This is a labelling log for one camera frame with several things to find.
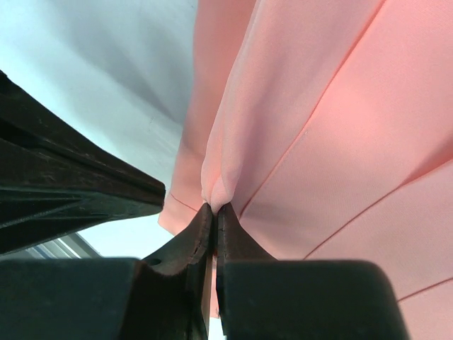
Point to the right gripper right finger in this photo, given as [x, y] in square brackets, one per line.
[261, 297]

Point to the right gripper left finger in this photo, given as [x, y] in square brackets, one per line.
[164, 296]

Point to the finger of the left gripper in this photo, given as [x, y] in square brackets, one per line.
[55, 182]

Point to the pink pleated skirt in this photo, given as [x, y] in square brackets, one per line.
[328, 126]

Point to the aluminium frame rails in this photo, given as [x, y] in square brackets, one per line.
[72, 246]

